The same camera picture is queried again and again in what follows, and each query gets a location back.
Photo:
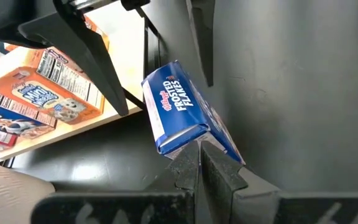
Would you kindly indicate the blue Frosted Flakes box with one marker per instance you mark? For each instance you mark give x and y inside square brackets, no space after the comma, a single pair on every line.
[179,109]
[11,123]

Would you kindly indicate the orange Mini Wheats box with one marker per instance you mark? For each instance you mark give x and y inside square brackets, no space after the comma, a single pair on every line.
[101,34]
[42,96]

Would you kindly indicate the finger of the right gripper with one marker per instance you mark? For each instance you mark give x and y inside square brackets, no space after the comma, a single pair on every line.
[82,59]
[202,40]

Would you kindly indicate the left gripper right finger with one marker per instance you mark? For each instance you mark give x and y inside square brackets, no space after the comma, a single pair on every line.
[228,193]

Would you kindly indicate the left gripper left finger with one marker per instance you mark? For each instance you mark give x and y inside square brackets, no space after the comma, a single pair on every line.
[166,199]

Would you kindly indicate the white ribbed plant pot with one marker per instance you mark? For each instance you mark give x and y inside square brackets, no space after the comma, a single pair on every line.
[8,193]

